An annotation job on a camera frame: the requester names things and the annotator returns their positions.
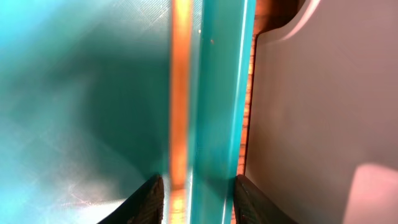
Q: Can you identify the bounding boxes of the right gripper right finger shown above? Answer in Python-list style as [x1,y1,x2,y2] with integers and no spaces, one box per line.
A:
[233,174,297,224]

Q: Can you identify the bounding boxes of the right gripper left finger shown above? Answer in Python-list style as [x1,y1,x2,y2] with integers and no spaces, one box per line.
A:
[98,174,164,224]

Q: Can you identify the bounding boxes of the wooden chopstick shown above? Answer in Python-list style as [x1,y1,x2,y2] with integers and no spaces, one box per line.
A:
[169,0,193,224]

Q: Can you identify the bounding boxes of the grey plastic dish rack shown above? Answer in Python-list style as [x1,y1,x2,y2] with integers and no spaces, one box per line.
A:
[246,0,397,223]

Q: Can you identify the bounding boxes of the teal plastic serving tray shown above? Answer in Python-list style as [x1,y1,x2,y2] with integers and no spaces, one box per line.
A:
[1,0,256,223]

